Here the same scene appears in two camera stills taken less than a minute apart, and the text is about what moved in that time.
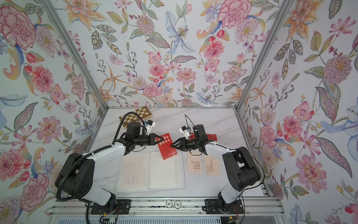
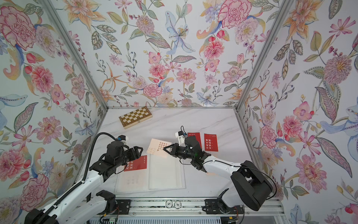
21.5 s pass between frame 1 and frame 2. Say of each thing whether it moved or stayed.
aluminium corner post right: stayed
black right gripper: moved
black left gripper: moved
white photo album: stayed
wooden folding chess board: stayed
